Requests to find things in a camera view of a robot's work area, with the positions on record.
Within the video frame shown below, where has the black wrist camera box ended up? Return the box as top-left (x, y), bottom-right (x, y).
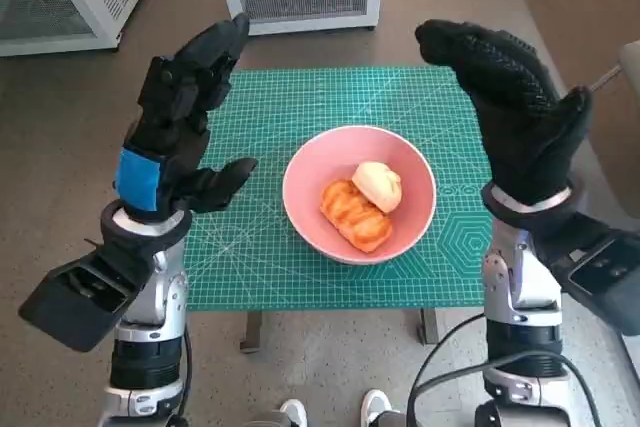
top-left (17, 249), bottom-right (154, 353)
top-left (537, 226), bottom-right (640, 336)

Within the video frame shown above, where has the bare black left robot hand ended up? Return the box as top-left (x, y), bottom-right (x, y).
top-left (112, 11), bottom-right (260, 223)

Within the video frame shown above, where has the white left foot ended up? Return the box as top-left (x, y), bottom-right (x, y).
top-left (278, 399), bottom-right (309, 427)

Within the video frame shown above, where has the grey table leg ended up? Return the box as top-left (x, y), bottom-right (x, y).
top-left (238, 311), bottom-right (274, 354)
top-left (417, 307), bottom-right (440, 346)

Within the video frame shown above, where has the white right foot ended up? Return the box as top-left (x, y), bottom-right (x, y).
top-left (360, 389), bottom-right (394, 427)

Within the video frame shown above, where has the pink bowl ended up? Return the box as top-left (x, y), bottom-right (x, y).
top-left (282, 125), bottom-right (438, 267)

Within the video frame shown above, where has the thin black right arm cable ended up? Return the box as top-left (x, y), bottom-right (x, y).
top-left (399, 312), bottom-right (487, 427)

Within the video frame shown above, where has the round toy bread bun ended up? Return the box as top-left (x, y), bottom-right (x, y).
top-left (351, 161), bottom-right (404, 214)

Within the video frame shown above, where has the white foot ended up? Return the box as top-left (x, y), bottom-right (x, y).
top-left (360, 389), bottom-right (394, 427)
top-left (278, 399), bottom-right (309, 427)

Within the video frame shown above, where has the long braided toy bread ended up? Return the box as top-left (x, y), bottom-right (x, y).
top-left (319, 179), bottom-right (395, 254)

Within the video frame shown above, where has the green cutting mat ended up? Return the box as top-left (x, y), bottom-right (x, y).
top-left (182, 65), bottom-right (496, 312)

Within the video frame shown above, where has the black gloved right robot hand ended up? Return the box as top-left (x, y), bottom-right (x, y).
top-left (414, 18), bottom-right (595, 208)

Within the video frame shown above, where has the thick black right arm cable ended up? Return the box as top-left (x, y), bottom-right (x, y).
top-left (405, 350), bottom-right (601, 427)

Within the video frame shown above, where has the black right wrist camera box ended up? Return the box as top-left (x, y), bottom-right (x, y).
top-left (537, 226), bottom-right (640, 336)

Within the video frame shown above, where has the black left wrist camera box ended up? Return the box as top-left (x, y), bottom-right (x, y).
top-left (17, 249), bottom-right (154, 353)

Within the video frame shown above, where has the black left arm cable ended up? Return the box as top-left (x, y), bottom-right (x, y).
top-left (179, 329), bottom-right (196, 416)

